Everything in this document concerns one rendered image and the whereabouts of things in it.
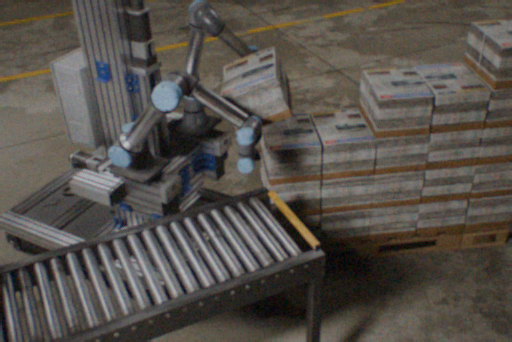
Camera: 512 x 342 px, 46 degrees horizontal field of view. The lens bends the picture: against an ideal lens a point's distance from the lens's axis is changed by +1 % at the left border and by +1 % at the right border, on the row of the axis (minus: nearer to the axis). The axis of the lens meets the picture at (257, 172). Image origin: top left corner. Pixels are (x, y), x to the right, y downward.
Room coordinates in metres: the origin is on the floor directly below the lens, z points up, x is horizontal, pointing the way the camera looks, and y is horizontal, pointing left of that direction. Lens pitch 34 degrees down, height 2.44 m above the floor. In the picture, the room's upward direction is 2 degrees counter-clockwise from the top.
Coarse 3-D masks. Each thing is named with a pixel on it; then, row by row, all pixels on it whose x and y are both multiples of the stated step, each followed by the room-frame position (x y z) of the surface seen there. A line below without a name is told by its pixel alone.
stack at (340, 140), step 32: (288, 128) 2.85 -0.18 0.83; (320, 128) 2.84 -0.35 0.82; (352, 128) 2.82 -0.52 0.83; (288, 160) 2.64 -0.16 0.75; (320, 160) 2.65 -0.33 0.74; (352, 160) 2.68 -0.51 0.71; (384, 160) 2.70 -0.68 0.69; (416, 160) 2.72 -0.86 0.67; (448, 160) 2.74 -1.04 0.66; (288, 192) 2.64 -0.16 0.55; (320, 192) 2.66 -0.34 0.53; (352, 192) 2.67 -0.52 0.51; (384, 192) 2.70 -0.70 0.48; (416, 192) 2.72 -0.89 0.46; (448, 192) 2.74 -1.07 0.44; (288, 224) 2.65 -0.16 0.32; (320, 224) 2.69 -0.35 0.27; (352, 224) 2.68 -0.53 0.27; (384, 224) 2.71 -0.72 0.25; (416, 224) 2.73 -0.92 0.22; (448, 224) 2.75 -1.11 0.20; (288, 256) 2.64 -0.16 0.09; (352, 256) 2.69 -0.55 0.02; (384, 256) 2.70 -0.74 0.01
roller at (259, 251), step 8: (224, 208) 2.19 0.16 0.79; (232, 208) 2.18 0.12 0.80; (232, 216) 2.12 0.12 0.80; (240, 216) 2.12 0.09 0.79; (240, 224) 2.06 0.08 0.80; (240, 232) 2.02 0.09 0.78; (248, 232) 2.00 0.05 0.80; (248, 240) 1.96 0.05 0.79; (256, 240) 1.95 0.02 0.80; (256, 248) 1.90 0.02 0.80; (264, 248) 1.91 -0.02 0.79; (256, 256) 1.87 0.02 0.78; (264, 256) 1.84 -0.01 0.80; (264, 264) 1.81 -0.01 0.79
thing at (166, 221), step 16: (256, 192) 2.29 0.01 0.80; (192, 208) 2.18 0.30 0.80; (208, 208) 2.18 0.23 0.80; (144, 224) 2.08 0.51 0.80; (160, 224) 2.08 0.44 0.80; (96, 240) 1.98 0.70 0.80; (112, 240) 1.99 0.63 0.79; (176, 240) 2.10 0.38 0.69; (48, 256) 1.89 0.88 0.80; (64, 256) 1.90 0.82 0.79; (80, 256) 1.93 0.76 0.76; (96, 256) 1.95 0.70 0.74; (0, 272) 1.80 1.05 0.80; (32, 272) 1.85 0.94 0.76; (48, 272) 1.87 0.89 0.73; (16, 288) 1.81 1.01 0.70
